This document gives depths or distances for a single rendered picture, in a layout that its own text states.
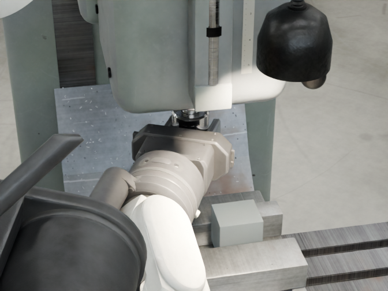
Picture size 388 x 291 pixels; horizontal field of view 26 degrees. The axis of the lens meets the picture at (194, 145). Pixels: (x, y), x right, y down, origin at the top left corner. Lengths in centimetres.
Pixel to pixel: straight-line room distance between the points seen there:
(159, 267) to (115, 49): 24
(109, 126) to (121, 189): 55
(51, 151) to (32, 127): 102
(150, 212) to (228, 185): 63
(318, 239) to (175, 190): 48
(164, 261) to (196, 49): 22
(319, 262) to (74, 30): 53
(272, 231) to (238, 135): 29
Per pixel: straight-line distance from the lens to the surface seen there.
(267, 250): 113
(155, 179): 89
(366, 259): 131
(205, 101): 88
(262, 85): 93
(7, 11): 55
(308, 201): 305
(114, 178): 88
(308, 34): 78
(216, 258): 111
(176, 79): 91
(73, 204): 55
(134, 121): 142
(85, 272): 52
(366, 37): 431
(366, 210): 304
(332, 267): 128
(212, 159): 99
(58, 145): 43
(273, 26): 79
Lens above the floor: 178
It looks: 32 degrees down
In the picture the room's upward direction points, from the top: straight up
